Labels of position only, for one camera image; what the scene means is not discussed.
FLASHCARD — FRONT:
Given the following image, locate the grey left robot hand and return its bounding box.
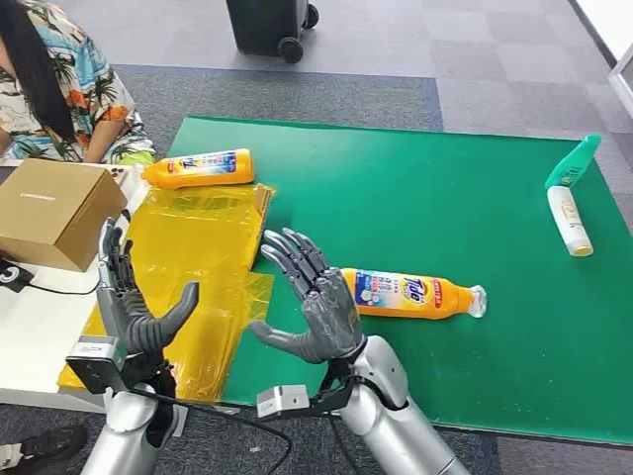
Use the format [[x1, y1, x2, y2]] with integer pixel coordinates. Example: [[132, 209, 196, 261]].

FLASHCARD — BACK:
[[97, 219, 200, 360]]

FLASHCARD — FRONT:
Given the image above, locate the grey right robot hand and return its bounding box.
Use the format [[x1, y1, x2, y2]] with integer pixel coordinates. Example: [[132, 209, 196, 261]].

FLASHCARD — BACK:
[[247, 228, 367, 366]]

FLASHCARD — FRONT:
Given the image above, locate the orange bottle with clear cap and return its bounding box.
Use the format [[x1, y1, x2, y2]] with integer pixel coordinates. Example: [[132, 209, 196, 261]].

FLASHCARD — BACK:
[[341, 267, 488, 322]]

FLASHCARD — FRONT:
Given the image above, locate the orange detergent bottle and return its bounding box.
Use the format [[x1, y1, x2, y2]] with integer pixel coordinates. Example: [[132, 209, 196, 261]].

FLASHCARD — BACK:
[[140, 148, 255, 191]]

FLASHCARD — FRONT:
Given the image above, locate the white bottle with yellow cap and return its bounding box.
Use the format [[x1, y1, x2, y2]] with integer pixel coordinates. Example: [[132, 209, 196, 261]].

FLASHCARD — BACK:
[[546, 185, 595, 258]]

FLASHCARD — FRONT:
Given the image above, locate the green bottle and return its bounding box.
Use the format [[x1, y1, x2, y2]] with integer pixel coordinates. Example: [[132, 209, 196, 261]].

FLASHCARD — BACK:
[[544, 134, 603, 191]]

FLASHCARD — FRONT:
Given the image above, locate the yellow plastic bag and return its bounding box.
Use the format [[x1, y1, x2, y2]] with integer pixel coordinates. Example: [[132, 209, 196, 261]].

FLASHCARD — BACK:
[[57, 183, 276, 403]]

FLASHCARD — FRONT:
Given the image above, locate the white smartphone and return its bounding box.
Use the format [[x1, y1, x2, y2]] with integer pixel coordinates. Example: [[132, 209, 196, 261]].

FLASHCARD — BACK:
[[105, 164, 135, 193]]

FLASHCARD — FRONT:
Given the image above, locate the brown cardboard box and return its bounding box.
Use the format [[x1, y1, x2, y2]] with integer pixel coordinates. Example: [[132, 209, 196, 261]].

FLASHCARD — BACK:
[[0, 158, 128, 273]]

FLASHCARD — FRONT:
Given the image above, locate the green mat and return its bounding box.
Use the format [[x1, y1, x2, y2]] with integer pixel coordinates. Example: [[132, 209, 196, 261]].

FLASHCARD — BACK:
[[168, 116, 633, 447]]

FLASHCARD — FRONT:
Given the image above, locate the black shoe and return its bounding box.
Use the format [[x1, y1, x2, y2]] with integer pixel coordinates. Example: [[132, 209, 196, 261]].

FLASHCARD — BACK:
[[0, 425, 89, 475]]

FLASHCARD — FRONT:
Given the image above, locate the person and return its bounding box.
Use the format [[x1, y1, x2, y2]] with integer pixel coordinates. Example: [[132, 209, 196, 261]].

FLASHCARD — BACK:
[[0, 0, 158, 166]]

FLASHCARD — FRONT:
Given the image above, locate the black wheeled bin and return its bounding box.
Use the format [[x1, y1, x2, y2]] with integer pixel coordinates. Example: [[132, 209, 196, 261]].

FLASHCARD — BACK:
[[225, 0, 320, 65]]

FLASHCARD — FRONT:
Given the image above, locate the white furniture edge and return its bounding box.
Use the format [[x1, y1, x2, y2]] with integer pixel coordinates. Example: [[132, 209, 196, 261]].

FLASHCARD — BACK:
[[607, 40, 633, 121]]

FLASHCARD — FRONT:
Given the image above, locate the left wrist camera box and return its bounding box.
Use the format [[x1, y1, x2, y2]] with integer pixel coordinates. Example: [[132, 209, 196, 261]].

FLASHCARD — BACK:
[[65, 335, 128, 395]]

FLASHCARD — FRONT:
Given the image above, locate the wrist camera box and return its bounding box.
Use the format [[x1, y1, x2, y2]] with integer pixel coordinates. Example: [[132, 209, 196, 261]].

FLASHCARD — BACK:
[[65, 335, 128, 395], [256, 385, 311, 421]]

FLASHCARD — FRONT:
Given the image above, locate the thin black desk cable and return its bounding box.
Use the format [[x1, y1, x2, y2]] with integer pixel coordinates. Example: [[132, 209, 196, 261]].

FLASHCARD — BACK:
[[26, 275, 103, 298]]

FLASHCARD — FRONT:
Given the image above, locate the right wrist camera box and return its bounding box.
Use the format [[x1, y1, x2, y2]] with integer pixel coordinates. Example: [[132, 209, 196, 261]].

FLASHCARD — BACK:
[[256, 385, 311, 421]]

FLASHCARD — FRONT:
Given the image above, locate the black device with white ring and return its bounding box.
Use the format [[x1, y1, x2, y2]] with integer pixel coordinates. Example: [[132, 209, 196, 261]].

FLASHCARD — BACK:
[[0, 258, 35, 294]]

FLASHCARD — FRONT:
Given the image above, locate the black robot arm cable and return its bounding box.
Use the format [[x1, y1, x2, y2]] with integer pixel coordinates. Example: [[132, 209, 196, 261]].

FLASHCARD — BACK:
[[127, 385, 293, 475]]

